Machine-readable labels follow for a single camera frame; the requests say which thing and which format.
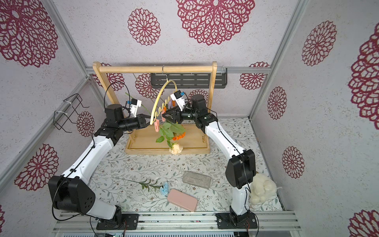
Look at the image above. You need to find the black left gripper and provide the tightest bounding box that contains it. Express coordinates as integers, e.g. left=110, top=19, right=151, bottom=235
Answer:
left=118, top=113, right=156, bottom=132

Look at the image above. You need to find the yellow wavy clothes hanger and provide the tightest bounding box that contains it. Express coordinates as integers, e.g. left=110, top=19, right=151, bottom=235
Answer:
left=149, top=66, right=179, bottom=125

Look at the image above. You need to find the orange flower with stem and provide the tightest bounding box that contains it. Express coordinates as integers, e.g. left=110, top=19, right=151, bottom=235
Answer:
left=170, top=123, right=186, bottom=141

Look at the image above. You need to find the peach rose with stem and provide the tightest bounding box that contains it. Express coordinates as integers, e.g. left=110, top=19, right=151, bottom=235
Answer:
left=125, top=97, right=183, bottom=155

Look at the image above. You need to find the blue flower with stem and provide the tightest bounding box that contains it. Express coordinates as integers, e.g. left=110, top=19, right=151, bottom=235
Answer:
left=115, top=178, right=170, bottom=197

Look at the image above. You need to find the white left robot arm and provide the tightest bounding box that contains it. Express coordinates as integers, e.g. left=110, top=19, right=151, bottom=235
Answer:
left=48, top=104, right=149, bottom=226

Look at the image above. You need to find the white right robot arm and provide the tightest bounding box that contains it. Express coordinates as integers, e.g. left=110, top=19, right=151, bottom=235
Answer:
left=163, top=91, right=256, bottom=226

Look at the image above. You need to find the pink clothes peg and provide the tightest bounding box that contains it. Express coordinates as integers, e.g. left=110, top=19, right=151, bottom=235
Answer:
left=154, top=119, right=160, bottom=132

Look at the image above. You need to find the wooden clothes rack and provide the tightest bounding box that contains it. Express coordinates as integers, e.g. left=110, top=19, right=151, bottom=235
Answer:
left=92, top=61, right=218, bottom=155

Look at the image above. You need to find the grey felt pouch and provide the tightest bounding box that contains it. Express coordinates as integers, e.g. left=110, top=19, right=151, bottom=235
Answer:
left=182, top=171, right=212, bottom=189

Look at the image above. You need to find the pink case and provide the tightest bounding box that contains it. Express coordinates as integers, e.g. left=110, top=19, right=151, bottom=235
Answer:
left=167, top=189, right=198, bottom=212

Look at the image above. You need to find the white plush toy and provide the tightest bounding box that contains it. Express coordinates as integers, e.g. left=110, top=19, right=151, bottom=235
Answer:
left=250, top=173, right=278, bottom=205

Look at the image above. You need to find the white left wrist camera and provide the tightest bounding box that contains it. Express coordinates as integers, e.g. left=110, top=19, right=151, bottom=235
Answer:
left=127, top=98, right=142, bottom=118

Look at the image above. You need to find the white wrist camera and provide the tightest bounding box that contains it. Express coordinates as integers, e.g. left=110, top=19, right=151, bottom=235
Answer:
left=127, top=98, right=142, bottom=118
left=170, top=90, right=186, bottom=111

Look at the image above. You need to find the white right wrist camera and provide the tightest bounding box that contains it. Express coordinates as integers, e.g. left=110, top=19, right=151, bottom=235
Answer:
left=170, top=90, right=186, bottom=111

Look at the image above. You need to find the black wall shelf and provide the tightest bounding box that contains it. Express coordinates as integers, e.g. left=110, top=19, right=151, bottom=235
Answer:
left=148, top=73, right=228, bottom=89

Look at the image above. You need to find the black wire wall rack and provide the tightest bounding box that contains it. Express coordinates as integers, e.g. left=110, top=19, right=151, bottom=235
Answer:
left=52, top=93, right=89, bottom=133

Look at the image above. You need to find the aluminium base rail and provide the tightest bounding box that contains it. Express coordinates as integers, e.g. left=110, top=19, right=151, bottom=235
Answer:
left=51, top=211, right=301, bottom=236

